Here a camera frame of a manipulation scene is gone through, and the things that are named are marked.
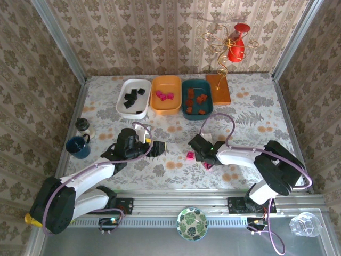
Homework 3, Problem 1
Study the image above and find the teal plastic container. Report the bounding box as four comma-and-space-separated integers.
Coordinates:
181, 79, 214, 122

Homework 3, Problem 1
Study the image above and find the white plastic container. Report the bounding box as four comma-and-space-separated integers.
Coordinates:
116, 78, 152, 121

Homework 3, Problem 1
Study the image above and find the orange plastic container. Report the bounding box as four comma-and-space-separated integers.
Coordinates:
150, 75, 182, 116

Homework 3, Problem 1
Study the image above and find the small bottle with black cap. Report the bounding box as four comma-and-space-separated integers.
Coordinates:
75, 117, 96, 139

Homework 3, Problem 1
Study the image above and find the dark blue mug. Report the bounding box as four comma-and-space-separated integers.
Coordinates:
66, 133, 91, 160

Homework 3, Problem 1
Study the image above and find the orange wooden block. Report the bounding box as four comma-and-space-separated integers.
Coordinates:
205, 74, 232, 106

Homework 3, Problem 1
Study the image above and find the green leaf pattern bowl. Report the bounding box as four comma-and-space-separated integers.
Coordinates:
176, 207, 209, 242

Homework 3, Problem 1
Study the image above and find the small circuit board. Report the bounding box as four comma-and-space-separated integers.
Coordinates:
246, 217, 269, 230
98, 217, 120, 227

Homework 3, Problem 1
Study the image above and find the red vase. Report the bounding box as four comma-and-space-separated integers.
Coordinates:
227, 23, 251, 63

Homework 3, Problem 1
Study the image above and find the clear glass cup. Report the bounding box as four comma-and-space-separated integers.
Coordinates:
289, 212, 322, 238

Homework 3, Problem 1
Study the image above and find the yellow tape piece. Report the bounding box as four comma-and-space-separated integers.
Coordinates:
24, 213, 43, 228

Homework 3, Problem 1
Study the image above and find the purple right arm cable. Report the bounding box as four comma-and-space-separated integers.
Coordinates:
200, 113, 313, 190

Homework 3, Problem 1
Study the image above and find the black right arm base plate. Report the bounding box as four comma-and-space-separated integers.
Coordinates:
227, 196, 277, 214

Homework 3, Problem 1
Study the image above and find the aluminium mounting rail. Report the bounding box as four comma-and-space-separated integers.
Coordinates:
68, 191, 325, 228

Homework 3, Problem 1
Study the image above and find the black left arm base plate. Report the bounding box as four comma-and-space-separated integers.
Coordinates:
87, 196, 134, 215

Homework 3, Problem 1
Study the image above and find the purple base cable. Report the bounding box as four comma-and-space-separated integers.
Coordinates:
246, 198, 286, 256

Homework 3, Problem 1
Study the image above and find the gold wire ornament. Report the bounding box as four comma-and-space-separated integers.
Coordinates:
201, 24, 258, 90

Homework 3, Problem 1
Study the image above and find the aluminium frame post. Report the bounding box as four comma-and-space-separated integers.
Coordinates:
31, 0, 88, 84
271, 0, 325, 82

